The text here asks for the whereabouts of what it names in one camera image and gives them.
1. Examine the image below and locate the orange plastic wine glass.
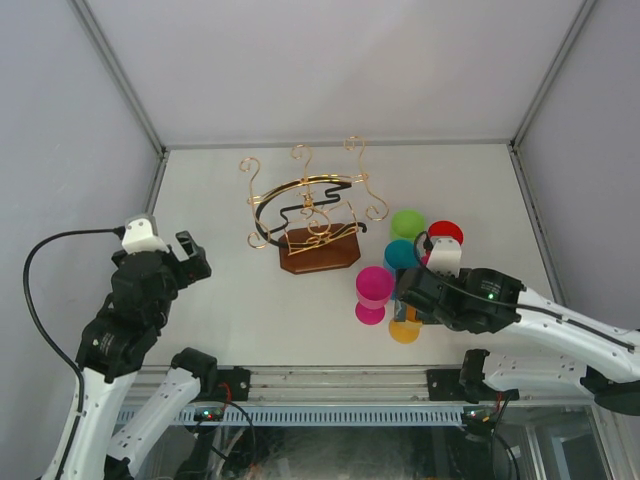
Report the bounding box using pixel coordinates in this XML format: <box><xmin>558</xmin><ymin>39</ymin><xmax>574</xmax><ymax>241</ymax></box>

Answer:
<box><xmin>389</xmin><ymin>300</ymin><xmax>423</xmax><ymax>344</ymax></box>

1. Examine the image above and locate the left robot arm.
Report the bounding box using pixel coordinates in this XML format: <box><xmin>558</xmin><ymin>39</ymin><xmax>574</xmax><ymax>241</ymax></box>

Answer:
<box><xmin>43</xmin><ymin>218</ymin><xmax>219</xmax><ymax>479</ymax></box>

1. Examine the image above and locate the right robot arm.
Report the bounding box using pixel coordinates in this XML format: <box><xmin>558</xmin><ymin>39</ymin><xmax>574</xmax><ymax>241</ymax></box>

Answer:
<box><xmin>396</xmin><ymin>267</ymin><xmax>639</xmax><ymax>416</ymax></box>

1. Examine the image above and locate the blue plastic wine glass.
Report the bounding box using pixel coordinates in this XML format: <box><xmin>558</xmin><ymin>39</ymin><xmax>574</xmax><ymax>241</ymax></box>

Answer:
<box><xmin>383</xmin><ymin>239</ymin><xmax>421</xmax><ymax>280</ymax></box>

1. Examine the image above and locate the pink plastic wine glass left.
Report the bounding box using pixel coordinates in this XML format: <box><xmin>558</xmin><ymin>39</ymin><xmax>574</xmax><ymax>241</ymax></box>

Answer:
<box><xmin>355</xmin><ymin>266</ymin><xmax>395</xmax><ymax>326</ymax></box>

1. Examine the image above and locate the red plastic wine glass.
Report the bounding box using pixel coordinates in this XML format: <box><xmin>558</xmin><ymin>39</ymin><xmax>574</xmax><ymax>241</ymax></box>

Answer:
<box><xmin>427</xmin><ymin>220</ymin><xmax>464</xmax><ymax>245</ymax></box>

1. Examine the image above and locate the green plastic wine glass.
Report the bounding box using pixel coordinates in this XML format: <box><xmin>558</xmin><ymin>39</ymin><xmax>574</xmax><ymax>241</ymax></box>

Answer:
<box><xmin>390</xmin><ymin>209</ymin><xmax>426</xmax><ymax>242</ymax></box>

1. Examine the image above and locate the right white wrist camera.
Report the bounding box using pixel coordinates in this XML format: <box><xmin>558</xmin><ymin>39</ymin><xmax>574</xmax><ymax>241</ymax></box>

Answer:
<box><xmin>426</xmin><ymin>236</ymin><xmax>462</xmax><ymax>277</ymax></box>

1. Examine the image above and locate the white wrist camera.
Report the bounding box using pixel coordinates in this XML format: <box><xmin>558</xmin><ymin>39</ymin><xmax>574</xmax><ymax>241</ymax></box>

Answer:
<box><xmin>121</xmin><ymin>214</ymin><xmax>169</xmax><ymax>255</ymax></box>
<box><xmin>426</xmin><ymin>236</ymin><xmax>462</xmax><ymax>277</ymax></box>

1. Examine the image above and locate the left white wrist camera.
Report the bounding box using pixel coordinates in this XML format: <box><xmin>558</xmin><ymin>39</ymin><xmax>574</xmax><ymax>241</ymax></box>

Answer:
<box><xmin>121</xmin><ymin>214</ymin><xmax>169</xmax><ymax>255</ymax></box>

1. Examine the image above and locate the right black camera cable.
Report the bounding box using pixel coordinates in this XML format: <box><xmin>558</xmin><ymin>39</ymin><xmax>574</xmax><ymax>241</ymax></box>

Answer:
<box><xmin>412</xmin><ymin>231</ymin><xmax>640</xmax><ymax>351</ymax></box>

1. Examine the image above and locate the black camera cable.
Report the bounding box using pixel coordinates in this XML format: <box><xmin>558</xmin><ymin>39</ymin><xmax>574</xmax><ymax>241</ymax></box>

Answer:
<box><xmin>22</xmin><ymin>227</ymin><xmax>126</xmax><ymax>480</ymax></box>
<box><xmin>412</xmin><ymin>231</ymin><xmax>640</xmax><ymax>351</ymax></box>

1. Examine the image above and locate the left black camera cable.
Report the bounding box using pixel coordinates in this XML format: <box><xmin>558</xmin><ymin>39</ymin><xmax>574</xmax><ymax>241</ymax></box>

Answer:
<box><xmin>22</xmin><ymin>227</ymin><xmax>126</xmax><ymax>480</ymax></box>

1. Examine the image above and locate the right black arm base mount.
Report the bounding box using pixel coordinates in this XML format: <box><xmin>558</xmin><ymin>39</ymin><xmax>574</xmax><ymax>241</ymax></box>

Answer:
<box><xmin>426</xmin><ymin>368</ymin><xmax>465</xmax><ymax>402</ymax></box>

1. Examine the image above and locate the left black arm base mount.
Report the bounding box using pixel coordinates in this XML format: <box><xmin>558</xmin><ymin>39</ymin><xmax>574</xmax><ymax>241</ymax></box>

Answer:
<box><xmin>214</xmin><ymin>367</ymin><xmax>251</xmax><ymax>402</ymax></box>

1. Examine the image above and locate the gold wire wine glass rack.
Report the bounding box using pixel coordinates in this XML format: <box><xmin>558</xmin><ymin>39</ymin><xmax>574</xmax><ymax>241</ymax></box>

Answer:
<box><xmin>247</xmin><ymin>136</ymin><xmax>389</xmax><ymax>275</ymax></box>

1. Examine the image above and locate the grey slotted cable duct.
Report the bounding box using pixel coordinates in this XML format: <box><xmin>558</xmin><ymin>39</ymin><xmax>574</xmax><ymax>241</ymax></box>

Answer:
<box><xmin>115</xmin><ymin>403</ymin><xmax>471</xmax><ymax>427</ymax></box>

